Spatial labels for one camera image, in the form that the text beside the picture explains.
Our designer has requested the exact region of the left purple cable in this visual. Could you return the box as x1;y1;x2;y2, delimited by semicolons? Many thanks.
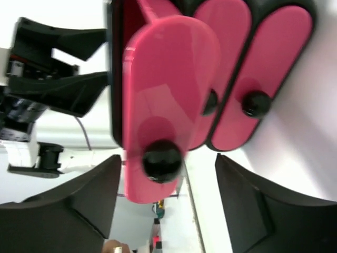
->
76;115;93;151

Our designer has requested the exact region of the pink drawer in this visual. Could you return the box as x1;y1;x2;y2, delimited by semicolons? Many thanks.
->
184;0;252;152
207;1;314;151
123;1;220;203

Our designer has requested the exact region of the black drawer cabinet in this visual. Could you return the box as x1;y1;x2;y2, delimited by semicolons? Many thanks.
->
106;0;321;153

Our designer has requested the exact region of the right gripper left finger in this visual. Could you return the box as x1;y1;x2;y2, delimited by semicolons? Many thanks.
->
1;155;122;253

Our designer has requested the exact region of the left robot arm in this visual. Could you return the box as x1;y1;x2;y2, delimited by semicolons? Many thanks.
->
1;17;108;178

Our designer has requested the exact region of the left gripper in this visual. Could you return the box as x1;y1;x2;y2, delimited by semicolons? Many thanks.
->
5;17;108;117

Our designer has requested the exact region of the pink top drawer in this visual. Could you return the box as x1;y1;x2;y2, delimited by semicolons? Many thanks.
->
123;1;220;203

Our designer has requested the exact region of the pink bottom drawer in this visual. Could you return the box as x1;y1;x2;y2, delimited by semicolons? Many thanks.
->
207;1;314;151

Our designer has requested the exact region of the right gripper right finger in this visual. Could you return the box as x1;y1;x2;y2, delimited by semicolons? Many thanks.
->
215;154;336;252

